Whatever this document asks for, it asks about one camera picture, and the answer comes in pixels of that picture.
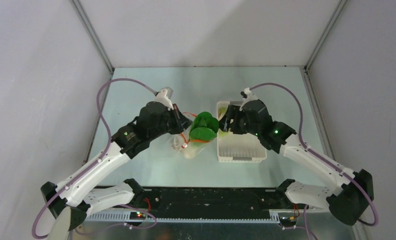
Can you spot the small cabbage leaf piece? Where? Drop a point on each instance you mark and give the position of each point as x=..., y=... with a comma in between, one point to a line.
x=221, y=112

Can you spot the white plastic basket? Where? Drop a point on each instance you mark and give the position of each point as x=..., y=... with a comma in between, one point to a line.
x=237, y=148

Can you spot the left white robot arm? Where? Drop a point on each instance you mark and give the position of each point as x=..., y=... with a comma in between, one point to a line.
x=78, y=192

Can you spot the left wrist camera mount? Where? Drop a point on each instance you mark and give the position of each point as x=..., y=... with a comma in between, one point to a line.
x=164, y=97

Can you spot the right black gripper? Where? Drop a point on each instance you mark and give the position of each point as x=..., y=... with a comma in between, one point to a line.
x=233, y=118

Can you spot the pale green cabbage leaf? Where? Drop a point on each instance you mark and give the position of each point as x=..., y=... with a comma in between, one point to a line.
x=222, y=134

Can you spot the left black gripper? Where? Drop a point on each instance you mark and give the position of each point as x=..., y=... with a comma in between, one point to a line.
x=181, y=122

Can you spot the clear zip top bag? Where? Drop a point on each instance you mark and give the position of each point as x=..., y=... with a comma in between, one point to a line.
x=194, y=146

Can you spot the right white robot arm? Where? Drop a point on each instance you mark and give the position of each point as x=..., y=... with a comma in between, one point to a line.
x=345, y=193

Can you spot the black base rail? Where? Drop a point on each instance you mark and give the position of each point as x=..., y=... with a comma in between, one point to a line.
x=212, y=203

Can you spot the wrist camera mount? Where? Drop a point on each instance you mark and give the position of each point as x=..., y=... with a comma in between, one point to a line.
x=247, y=96
x=164, y=97

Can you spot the green bok choy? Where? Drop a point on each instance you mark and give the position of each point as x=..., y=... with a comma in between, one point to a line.
x=204, y=127

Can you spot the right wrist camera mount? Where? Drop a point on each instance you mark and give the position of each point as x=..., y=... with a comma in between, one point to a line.
x=247, y=96

